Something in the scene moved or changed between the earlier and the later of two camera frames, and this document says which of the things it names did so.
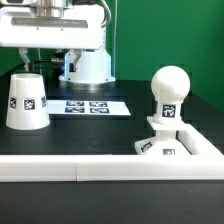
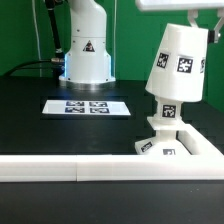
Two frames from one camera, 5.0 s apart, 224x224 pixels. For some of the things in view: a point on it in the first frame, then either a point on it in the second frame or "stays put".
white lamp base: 166,141 stays put
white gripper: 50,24 -> 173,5
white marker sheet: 86,107 stays put
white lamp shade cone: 27,108 -> 178,67
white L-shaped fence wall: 205,161 stays put
